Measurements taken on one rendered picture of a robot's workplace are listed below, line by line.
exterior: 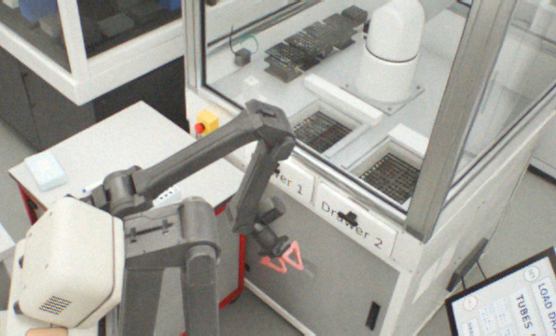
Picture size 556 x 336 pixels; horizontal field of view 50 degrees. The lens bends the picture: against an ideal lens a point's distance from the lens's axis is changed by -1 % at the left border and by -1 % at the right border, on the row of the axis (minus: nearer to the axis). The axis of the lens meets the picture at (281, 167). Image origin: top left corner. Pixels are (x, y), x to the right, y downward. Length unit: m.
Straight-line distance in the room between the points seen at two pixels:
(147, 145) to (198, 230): 1.46
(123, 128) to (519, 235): 2.01
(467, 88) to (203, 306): 0.80
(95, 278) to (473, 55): 0.90
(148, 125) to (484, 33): 1.39
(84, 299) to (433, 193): 0.93
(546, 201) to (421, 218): 1.88
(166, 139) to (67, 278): 1.24
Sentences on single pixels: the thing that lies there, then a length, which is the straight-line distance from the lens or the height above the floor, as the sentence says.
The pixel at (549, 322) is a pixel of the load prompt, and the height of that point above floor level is 1.15.
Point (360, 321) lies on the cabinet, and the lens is 2.24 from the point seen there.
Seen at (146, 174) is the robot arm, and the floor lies 1.30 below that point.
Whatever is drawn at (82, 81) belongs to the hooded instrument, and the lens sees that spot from 2.37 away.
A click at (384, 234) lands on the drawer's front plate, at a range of 1.82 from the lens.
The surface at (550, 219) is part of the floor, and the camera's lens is 3.44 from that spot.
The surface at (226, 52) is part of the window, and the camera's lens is 1.98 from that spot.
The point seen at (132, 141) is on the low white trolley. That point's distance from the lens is 2.29.
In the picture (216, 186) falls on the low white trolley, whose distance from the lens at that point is 2.09.
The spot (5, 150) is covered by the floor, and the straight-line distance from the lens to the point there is 3.56.
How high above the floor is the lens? 2.25
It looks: 43 degrees down
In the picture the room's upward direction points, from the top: 5 degrees clockwise
